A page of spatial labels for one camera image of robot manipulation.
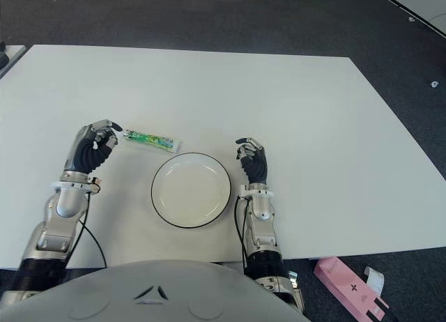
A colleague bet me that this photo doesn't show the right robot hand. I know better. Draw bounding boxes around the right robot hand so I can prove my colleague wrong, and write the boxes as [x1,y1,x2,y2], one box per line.
[235,137,269,185]

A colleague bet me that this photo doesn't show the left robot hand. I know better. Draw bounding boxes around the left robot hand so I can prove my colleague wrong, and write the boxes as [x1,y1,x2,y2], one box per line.
[63,118,123,180]

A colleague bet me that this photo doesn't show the green toothpaste tube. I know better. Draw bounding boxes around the green toothpaste tube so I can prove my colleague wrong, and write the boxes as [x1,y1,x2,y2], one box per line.
[123,129,183,152]

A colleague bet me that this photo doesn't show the white plate with black rim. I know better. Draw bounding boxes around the white plate with black rim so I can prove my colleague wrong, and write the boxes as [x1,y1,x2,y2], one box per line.
[151,152,232,229]

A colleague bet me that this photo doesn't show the grey robot torso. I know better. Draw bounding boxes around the grey robot torso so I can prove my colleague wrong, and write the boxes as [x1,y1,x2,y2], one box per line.
[0,259,311,322]

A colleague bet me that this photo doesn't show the pink cardboard box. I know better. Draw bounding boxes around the pink cardboard box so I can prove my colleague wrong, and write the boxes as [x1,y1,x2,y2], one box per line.
[313,256,390,322]

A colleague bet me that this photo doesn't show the white paper tag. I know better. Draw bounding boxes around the white paper tag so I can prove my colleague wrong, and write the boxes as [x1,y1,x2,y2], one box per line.
[364,266,385,295]

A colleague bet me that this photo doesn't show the white background table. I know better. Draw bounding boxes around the white background table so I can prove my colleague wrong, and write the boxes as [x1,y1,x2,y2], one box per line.
[369,0,446,37]

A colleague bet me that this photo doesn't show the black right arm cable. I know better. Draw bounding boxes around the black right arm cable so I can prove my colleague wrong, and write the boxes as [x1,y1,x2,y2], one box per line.
[233,195,250,267]

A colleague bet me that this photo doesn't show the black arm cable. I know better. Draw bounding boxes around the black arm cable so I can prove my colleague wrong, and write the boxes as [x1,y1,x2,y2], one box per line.
[78,192,107,269]
[233,195,250,267]

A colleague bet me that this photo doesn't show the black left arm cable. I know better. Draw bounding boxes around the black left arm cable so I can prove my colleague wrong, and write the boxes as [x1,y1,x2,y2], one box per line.
[78,192,107,269]

